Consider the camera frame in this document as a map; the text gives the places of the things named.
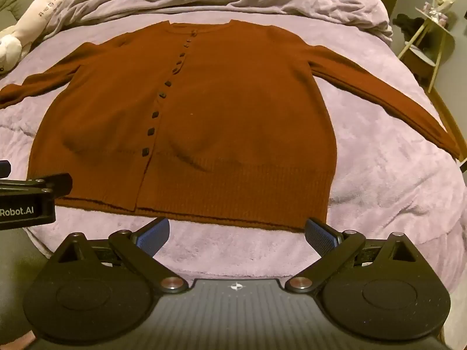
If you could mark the brown button cardigan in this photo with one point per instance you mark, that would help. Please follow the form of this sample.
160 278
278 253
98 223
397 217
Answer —
219 116

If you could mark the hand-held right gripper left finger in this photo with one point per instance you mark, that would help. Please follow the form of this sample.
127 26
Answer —
155 236

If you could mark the purple fleece bed sheet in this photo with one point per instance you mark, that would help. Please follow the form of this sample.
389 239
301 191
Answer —
383 189

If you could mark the wrapped flower bouquet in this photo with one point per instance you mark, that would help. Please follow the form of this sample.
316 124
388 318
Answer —
439 2

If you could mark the cream patterned pillow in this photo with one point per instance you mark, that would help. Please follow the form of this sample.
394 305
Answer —
33 14

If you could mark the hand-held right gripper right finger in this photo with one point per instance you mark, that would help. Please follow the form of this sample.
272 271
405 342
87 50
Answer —
321 237

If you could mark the wooden bed frame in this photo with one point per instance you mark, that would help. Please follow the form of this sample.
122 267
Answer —
447 116

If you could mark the green padded headboard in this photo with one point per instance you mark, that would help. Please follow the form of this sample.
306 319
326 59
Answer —
9 0

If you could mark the small side table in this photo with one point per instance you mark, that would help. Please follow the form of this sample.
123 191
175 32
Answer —
427 43

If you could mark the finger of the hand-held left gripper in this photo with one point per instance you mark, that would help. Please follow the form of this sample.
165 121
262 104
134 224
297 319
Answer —
54 186

